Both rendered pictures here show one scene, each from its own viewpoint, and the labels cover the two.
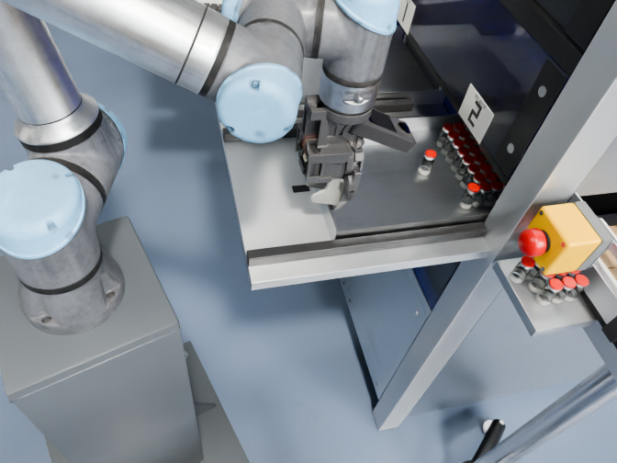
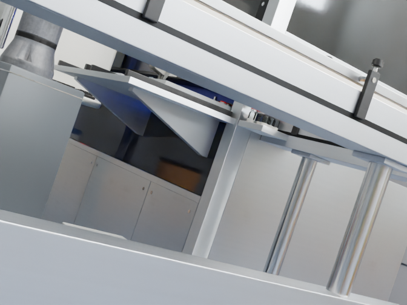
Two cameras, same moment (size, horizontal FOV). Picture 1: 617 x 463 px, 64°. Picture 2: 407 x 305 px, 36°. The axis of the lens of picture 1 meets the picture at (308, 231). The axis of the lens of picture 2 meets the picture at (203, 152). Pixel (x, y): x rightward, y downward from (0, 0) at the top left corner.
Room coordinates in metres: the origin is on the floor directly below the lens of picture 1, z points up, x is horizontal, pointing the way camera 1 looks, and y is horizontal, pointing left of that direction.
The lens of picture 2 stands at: (-1.43, 0.17, 0.72)
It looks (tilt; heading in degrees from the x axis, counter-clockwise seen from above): 1 degrees up; 348
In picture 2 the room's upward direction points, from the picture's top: 19 degrees clockwise
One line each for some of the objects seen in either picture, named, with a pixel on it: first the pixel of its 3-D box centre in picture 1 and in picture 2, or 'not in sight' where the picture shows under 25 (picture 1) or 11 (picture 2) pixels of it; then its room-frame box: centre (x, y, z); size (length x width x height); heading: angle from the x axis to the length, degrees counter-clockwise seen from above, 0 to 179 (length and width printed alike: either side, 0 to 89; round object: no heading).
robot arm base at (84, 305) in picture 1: (66, 274); (31, 54); (0.39, 0.35, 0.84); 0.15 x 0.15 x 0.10
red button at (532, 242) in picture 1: (535, 242); not in sight; (0.47, -0.31, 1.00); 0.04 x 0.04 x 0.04; 21
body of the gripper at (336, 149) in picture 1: (333, 136); not in sight; (0.55, -0.01, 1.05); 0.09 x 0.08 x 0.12; 111
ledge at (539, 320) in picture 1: (551, 291); (266, 131); (0.49, -0.40, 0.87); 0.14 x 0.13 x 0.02; 111
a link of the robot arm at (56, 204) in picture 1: (45, 220); (45, 16); (0.39, 0.35, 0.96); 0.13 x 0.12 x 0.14; 5
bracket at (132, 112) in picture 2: not in sight; (109, 106); (1.04, 0.07, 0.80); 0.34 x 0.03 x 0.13; 111
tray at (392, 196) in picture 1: (406, 172); (188, 99); (0.68, -0.15, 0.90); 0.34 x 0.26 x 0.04; 111
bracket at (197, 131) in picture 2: not in sight; (169, 123); (0.58, -0.11, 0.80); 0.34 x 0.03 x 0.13; 111
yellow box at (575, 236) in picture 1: (563, 238); not in sight; (0.49, -0.35, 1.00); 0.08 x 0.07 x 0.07; 111
